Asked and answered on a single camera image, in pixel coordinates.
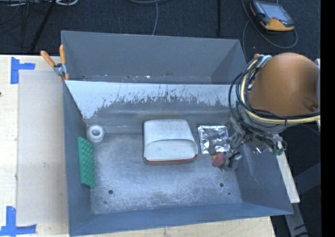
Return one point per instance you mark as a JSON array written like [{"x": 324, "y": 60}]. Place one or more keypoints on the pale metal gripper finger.
[
  {"x": 235, "y": 160},
  {"x": 226, "y": 163}
]

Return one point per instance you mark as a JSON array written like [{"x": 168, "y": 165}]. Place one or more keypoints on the small red and yellow toy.
[{"x": 217, "y": 160}]

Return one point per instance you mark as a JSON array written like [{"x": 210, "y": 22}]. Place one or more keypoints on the silver foil packet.
[{"x": 212, "y": 136}]

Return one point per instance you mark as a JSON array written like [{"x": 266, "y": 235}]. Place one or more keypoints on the white box with red-brown base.
[{"x": 168, "y": 141}]

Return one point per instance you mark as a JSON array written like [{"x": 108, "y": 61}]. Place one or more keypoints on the grey metal bin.
[{"x": 162, "y": 183}]

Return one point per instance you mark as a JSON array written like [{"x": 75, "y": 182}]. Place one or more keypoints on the white tape roll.
[{"x": 92, "y": 136}]

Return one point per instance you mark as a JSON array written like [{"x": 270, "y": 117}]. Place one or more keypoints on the green studded flat block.
[{"x": 86, "y": 162}]

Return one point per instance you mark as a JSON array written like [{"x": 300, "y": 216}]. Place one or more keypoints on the pale wood flat board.
[{"x": 39, "y": 152}]

